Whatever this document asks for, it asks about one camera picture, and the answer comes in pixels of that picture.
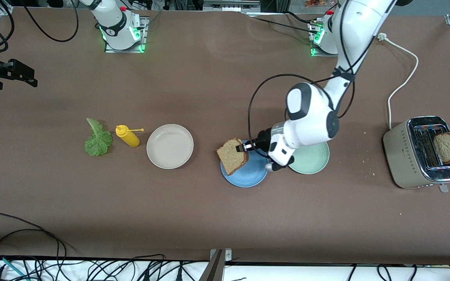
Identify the brown bread slice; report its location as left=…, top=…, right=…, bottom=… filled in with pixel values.
left=216, top=138, right=249, bottom=176
left=433, top=132, right=450, bottom=164

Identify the green lettuce leaf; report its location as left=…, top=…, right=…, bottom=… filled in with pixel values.
left=84, top=118, right=113, bottom=157

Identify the yellow squeeze bottle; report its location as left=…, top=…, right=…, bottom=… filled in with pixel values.
left=115, top=124, right=145, bottom=148

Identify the blue round plate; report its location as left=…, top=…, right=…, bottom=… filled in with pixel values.
left=220, top=140, right=270, bottom=188

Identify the pale green round plate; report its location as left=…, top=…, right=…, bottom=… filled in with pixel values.
left=289, top=141, right=330, bottom=175

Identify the beige round plate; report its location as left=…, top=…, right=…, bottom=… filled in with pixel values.
left=146, top=124, right=195, bottom=170

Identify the beige metal toaster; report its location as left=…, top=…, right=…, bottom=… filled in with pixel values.
left=382, top=116, right=450, bottom=193

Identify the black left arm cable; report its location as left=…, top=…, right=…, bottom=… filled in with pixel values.
left=247, top=0, right=396, bottom=148

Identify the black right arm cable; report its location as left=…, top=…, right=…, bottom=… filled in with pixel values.
left=20, top=0, right=80, bottom=43

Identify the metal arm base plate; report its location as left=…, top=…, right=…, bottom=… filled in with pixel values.
left=310, top=20, right=339, bottom=58
left=104, top=16, right=148, bottom=53

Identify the black arm base cable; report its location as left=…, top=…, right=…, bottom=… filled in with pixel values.
left=246, top=11, right=319, bottom=35

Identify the metal table edge bracket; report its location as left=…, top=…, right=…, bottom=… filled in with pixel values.
left=200, top=249, right=232, bottom=281

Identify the white toaster power cord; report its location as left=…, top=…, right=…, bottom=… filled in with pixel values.
left=377, top=32, right=420, bottom=130

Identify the teal cable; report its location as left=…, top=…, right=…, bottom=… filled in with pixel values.
left=0, top=254, right=26, bottom=281

